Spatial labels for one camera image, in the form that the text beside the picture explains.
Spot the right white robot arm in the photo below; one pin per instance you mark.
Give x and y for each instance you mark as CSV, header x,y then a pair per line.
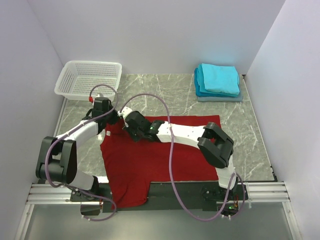
x,y
214,144

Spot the white plastic basket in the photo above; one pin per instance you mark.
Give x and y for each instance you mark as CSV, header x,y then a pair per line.
x,y
80,78

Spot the black base beam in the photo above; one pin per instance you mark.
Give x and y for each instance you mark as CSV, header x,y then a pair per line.
x,y
201,195

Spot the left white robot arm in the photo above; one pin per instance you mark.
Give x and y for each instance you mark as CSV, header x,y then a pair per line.
x,y
59,154

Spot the left aluminium rail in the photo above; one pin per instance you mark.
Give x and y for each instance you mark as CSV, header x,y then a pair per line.
x,y
40,194

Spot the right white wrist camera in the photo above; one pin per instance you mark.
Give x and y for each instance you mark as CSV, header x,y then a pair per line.
x,y
123,113

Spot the light turquoise folded shirt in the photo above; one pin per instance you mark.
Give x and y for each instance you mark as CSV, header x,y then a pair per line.
x,y
218,80

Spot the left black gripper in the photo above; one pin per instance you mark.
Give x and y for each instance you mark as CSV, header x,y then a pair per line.
x,y
112,117

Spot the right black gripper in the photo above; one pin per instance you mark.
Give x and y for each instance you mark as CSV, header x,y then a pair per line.
x,y
130,132

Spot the red t shirt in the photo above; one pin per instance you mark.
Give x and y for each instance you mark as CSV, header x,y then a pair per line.
x,y
131,166

